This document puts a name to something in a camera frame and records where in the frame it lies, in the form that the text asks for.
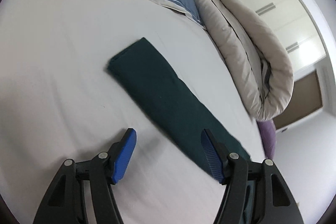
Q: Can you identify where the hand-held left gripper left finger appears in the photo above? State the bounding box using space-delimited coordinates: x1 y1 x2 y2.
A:
33 128 137 224

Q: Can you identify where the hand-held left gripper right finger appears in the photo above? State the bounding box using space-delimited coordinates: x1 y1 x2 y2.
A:
201 128 305 224

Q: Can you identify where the dark green garment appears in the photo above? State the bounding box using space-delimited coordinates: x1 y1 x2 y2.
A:
106 37 254 224

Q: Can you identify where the purple pillow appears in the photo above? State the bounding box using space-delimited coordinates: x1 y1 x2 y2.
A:
256 119 276 160

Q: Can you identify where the brown wooden door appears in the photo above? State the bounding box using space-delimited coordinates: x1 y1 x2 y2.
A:
273 70 323 130

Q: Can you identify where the beige folded duvet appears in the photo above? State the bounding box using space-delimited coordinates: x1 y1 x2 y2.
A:
193 0 294 121

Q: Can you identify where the cream wardrobe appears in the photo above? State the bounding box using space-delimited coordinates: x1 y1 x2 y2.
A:
240 0 327 80

